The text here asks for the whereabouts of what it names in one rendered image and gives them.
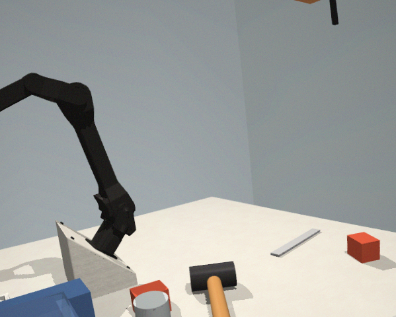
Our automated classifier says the grey flat bar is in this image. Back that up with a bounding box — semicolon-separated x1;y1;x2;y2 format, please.
270;229;321;257

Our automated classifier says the orange-red box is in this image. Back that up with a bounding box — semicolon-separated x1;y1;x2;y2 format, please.
347;232;380;264
130;280;172;311

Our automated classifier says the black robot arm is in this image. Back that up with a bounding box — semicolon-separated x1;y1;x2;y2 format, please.
0;73;136;259

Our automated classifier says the black mallet with wooden handle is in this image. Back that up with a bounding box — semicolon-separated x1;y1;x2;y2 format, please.
189;261;237;317

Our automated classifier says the grey cylinder with white end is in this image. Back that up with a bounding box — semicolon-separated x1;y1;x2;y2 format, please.
133;291;171;317

